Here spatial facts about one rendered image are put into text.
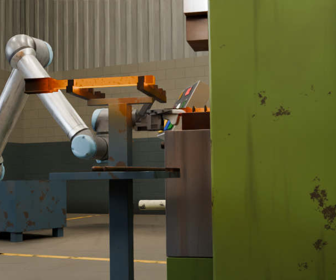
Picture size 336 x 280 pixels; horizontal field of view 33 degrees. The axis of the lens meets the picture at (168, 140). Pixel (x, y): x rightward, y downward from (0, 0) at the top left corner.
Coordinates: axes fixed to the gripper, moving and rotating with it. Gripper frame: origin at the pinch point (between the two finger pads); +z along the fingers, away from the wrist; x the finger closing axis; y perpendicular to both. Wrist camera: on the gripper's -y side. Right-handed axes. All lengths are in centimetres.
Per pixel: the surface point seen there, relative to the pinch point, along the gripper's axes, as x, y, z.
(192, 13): 11.5, -35.7, 6.6
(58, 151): -900, -29, -433
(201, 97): -42.8, -11.0, 1.1
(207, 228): 22, 44, 12
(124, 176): 71, 25, -3
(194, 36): 7.5, -27.7, 6.4
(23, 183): -404, 31, -269
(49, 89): 65, 0, -28
